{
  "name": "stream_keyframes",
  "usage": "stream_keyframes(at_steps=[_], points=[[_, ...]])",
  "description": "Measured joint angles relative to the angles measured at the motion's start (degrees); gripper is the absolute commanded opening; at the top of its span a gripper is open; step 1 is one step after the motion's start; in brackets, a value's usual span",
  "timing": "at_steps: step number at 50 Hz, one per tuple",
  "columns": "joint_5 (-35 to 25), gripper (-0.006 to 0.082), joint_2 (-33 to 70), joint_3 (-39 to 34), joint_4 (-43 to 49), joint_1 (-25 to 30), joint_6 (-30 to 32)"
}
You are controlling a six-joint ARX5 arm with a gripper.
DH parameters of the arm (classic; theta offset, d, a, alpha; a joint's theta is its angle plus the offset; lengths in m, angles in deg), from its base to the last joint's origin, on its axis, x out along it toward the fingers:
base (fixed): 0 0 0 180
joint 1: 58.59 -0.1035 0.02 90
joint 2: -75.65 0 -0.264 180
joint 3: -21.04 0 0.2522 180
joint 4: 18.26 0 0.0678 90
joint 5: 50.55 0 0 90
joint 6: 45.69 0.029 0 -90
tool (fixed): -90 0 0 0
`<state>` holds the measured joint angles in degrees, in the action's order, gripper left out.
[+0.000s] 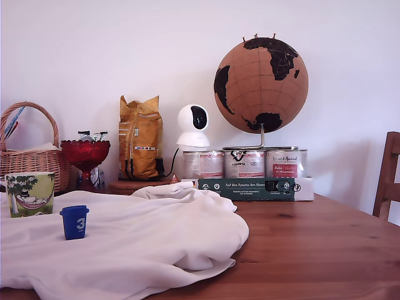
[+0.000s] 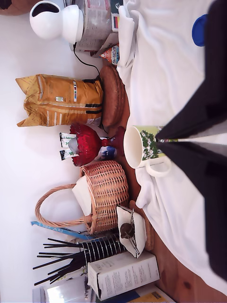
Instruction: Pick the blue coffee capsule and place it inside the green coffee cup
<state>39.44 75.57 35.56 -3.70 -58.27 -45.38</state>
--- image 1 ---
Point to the blue coffee capsule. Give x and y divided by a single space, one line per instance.
72 225

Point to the yellow coffee bag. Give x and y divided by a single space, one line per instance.
140 140

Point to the green illustrated coffee cup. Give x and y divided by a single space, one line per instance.
31 193

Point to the silver tin with red label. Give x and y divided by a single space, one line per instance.
203 164

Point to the small red triangular packet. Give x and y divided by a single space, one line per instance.
174 180

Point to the silver tin with black logo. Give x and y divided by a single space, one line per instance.
244 164

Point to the green and white cardboard tray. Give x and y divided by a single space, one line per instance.
247 189

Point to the metal globe stand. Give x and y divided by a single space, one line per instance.
262 137

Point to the cork globe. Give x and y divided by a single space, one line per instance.
250 87

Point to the silver tin with script lettering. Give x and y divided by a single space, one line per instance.
286 164

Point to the white sachet with green print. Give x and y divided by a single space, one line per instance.
100 136

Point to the white cloth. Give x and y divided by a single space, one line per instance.
131 237

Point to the white sachet with dark top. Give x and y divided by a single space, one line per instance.
83 135

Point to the blue and white pen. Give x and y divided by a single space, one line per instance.
15 118

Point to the red pen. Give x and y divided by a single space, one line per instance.
12 128

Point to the wooden chair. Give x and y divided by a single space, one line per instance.
390 187

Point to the white dome security camera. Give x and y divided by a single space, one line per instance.
192 137

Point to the red glass pedestal bowl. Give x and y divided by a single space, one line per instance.
84 153

